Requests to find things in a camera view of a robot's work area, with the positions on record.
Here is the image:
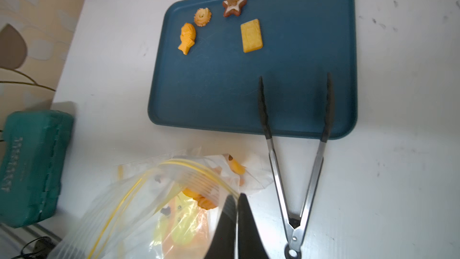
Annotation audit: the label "round orange cookie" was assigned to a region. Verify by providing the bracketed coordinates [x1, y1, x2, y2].
[194, 8, 212, 27]

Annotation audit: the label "orange cookie cluster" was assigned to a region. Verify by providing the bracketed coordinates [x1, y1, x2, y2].
[178, 23, 196, 55]

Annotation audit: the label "green box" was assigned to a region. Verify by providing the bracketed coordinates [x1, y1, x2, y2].
[1, 110, 74, 228]

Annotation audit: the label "orange duck zip bag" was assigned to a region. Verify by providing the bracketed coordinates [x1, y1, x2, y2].
[50, 147, 273, 259]

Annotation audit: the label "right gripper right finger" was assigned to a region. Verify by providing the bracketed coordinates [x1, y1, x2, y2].
[238, 193, 269, 259]

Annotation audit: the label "brown star cookie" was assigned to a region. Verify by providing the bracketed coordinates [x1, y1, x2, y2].
[222, 0, 247, 18]

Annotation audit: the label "black tongs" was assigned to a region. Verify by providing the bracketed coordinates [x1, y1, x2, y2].
[258, 73, 335, 259]

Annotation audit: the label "yellow square cookie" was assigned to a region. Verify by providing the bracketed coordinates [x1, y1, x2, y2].
[240, 19, 264, 53]

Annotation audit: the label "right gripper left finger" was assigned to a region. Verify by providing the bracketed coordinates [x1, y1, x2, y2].
[204, 195, 237, 259]

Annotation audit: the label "teal tray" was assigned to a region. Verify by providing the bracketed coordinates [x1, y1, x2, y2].
[147, 0, 358, 139]

